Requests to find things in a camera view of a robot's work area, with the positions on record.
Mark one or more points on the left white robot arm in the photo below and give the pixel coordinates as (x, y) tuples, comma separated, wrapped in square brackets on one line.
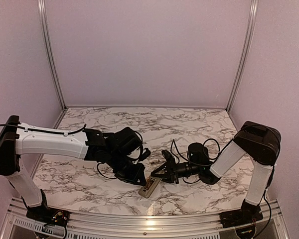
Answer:
[(122, 151)]

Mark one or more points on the left aluminium frame post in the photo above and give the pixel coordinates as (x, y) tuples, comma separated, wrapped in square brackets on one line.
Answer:
[(49, 52)]

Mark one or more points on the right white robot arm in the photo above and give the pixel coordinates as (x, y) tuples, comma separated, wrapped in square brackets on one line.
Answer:
[(260, 142)]

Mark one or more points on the grey remote control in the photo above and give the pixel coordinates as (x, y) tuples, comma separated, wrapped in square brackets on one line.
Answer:
[(147, 190)]

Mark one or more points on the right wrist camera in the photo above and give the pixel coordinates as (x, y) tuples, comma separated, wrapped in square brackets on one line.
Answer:
[(168, 156)]

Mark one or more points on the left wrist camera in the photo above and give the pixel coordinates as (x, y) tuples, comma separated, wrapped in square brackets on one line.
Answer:
[(145, 154)]

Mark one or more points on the front aluminium rail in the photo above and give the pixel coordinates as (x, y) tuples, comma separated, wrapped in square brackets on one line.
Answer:
[(83, 225)]

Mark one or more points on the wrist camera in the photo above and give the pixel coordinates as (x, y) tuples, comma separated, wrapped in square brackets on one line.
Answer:
[(168, 156), (145, 154)]

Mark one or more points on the aluminium frame post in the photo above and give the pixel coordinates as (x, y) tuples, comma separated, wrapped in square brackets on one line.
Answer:
[(244, 54), (49, 52)]

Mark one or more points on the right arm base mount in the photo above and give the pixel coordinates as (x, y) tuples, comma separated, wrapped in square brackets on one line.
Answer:
[(239, 217)]

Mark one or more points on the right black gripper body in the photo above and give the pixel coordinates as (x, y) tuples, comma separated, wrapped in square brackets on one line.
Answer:
[(174, 174)]

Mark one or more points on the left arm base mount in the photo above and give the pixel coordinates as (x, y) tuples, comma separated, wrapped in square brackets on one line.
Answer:
[(48, 215)]

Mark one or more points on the right aluminium frame post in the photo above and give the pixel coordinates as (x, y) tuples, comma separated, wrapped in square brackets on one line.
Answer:
[(244, 54)]

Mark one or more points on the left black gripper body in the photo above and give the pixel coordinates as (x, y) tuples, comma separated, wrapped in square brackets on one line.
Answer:
[(126, 174)]

